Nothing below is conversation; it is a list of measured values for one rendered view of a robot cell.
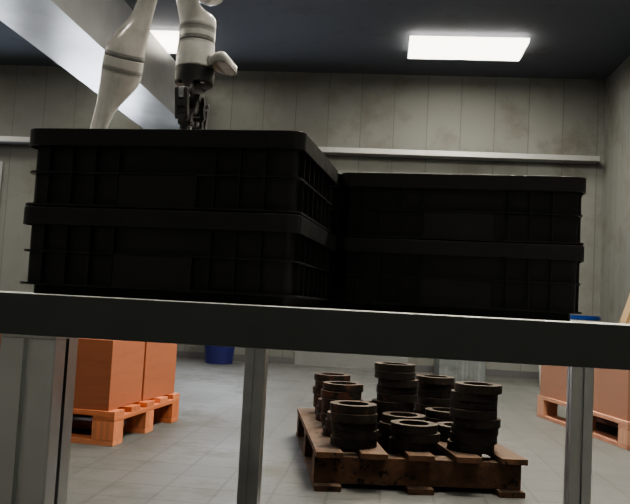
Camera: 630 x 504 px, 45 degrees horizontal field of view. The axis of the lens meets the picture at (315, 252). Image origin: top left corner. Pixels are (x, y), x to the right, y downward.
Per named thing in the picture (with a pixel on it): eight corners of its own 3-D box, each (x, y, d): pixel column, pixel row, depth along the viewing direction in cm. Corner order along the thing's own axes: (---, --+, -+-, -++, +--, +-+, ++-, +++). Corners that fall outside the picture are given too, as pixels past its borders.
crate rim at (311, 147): (23, 144, 107) (25, 127, 107) (117, 181, 137) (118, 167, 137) (303, 148, 100) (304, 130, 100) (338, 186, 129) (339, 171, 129)
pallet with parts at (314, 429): (454, 441, 422) (457, 358, 425) (529, 500, 296) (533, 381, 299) (295, 434, 418) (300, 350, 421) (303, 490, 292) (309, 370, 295)
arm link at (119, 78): (98, 50, 179) (137, 59, 184) (78, 163, 185) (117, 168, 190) (108, 55, 171) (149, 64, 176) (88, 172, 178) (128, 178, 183)
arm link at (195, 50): (225, 61, 142) (227, 29, 142) (168, 61, 144) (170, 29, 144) (238, 76, 151) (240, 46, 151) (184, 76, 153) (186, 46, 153)
